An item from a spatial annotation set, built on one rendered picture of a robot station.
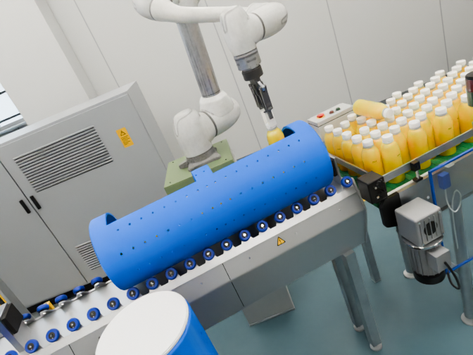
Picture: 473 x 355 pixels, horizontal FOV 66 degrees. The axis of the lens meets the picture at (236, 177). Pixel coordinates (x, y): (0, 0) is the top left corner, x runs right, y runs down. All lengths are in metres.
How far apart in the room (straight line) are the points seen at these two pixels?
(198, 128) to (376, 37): 2.97
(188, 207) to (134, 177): 1.74
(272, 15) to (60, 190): 2.24
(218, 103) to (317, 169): 0.75
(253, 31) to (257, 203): 0.59
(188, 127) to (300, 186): 0.72
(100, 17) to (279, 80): 1.90
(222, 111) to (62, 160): 1.52
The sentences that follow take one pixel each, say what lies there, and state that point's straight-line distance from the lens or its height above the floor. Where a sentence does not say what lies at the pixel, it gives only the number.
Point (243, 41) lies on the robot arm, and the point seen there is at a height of 1.58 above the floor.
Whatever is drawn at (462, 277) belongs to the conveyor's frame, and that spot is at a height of 0.30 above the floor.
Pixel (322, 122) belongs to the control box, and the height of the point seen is 1.09.
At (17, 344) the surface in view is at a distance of 1.62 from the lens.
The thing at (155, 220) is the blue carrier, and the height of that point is 1.18.
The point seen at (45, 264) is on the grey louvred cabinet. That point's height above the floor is 0.42.
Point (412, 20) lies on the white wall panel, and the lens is 4.62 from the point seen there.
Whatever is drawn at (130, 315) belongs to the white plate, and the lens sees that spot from 1.20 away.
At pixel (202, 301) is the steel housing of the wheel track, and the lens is 1.45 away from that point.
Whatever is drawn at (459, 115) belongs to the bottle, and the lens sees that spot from 1.69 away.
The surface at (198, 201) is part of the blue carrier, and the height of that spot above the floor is 1.18.
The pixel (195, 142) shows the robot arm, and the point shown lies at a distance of 1.83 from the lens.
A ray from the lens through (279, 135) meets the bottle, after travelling 1.44.
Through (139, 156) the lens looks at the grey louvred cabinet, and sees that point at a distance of 2.90.
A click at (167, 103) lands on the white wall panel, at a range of 4.07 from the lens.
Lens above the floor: 1.71
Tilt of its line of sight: 24 degrees down
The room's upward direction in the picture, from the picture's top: 23 degrees counter-clockwise
